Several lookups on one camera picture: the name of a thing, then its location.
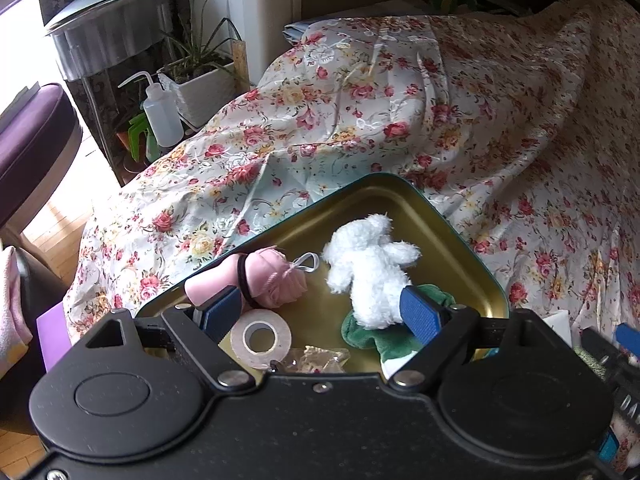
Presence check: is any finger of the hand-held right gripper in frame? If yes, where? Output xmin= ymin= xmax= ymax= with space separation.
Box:
xmin=580 ymin=322 xmax=640 ymax=396

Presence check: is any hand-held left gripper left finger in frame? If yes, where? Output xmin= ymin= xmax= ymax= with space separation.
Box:
xmin=80 ymin=285 xmax=256 ymax=394

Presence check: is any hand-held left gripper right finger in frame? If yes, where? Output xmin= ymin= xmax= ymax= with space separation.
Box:
xmin=389 ymin=284 xmax=559 ymax=394

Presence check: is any green knitted ball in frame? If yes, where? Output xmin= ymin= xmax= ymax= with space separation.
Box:
xmin=574 ymin=344 xmax=608 ymax=378

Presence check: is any green plush bird toy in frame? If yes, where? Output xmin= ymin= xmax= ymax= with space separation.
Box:
xmin=341 ymin=284 xmax=457 ymax=378

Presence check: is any pink cloth pouch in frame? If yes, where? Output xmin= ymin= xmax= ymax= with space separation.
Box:
xmin=184 ymin=246 xmax=321 ymax=311

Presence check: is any translucent tape roll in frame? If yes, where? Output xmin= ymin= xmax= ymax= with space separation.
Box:
xmin=231 ymin=309 xmax=293 ymax=371

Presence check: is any white plush toy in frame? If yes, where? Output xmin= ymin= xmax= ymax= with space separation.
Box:
xmin=321 ymin=214 xmax=422 ymax=330

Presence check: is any gold tin tray teal rim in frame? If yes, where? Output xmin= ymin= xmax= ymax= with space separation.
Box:
xmin=134 ymin=172 xmax=508 ymax=376

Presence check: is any beige knit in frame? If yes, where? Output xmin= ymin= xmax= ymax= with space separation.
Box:
xmin=272 ymin=345 xmax=351 ymax=375

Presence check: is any blue packet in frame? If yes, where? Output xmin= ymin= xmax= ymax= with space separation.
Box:
xmin=597 ymin=427 xmax=621 ymax=463

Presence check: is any white box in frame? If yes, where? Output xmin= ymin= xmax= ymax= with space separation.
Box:
xmin=542 ymin=310 xmax=573 ymax=346

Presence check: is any purple block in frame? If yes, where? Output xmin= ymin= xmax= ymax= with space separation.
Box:
xmin=36 ymin=305 xmax=73 ymax=373

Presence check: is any white wash bottle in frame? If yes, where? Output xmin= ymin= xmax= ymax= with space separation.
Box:
xmin=117 ymin=71 xmax=185 ymax=147

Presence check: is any pink towel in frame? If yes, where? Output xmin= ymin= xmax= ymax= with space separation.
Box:
xmin=0 ymin=245 xmax=33 ymax=361

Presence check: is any floral bedspread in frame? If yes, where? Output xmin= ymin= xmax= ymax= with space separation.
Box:
xmin=62 ymin=0 xmax=640 ymax=480

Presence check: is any white plant pot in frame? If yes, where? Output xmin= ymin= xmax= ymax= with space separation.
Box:
xmin=157 ymin=55 xmax=251 ymax=128

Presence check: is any purple chair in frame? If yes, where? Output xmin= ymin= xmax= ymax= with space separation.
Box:
xmin=0 ymin=82 xmax=83 ymax=231

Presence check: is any green leafy plant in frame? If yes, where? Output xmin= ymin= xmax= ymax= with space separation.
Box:
xmin=162 ymin=0 xmax=243 ymax=83

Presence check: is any grey blue pillow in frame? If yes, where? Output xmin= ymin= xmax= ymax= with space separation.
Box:
xmin=281 ymin=17 xmax=331 ymax=46

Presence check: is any silver metal side table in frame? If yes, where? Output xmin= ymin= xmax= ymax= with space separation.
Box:
xmin=44 ymin=0 xmax=188 ymax=161

